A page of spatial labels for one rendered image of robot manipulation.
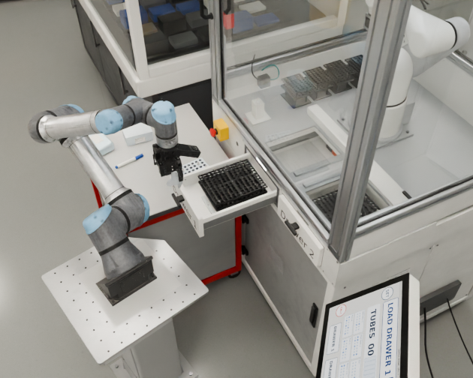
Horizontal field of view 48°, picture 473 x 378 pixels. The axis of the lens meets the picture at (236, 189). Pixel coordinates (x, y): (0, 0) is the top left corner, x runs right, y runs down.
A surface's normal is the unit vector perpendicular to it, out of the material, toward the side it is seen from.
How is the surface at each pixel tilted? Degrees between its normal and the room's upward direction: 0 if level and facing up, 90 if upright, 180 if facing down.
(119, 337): 0
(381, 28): 90
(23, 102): 0
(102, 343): 0
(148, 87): 90
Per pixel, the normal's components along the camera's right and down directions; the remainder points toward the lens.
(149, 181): 0.00, -0.69
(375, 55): -0.90, 0.32
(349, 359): -0.75, -0.57
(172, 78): 0.44, 0.65
